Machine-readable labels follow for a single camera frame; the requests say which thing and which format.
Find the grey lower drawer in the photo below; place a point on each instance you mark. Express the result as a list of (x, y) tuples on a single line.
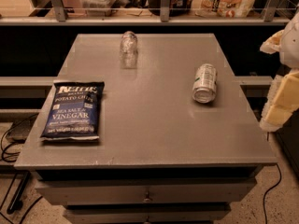
[(175, 213)]

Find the black power adapter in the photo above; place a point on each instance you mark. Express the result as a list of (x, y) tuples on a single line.
[(19, 131)]

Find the grey drawer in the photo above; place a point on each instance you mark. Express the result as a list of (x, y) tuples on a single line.
[(144, 191), (175, 213)]

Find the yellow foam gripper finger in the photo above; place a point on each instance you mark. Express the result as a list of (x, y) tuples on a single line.
[(282, 101), (273, 44)]

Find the grey metal shelf frame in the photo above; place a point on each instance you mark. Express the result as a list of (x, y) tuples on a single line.
[(131, 13)]

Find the colourful snack bag on shelf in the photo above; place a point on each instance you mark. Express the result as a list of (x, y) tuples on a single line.
[(224, 8)]

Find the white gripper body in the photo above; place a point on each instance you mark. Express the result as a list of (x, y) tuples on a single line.
[(290, 47)]

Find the grey upper drawer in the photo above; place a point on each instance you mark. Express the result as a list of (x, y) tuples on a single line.
[(144, 191)]

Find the silver green 7up can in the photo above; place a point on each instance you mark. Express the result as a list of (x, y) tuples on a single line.
[(205, 84)]

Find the blue kettle chip bag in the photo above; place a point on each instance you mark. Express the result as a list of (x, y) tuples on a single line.
[(74, 112)]

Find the clear plastic water bottle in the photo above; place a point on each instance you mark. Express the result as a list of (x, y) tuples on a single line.
[(128, 50)]

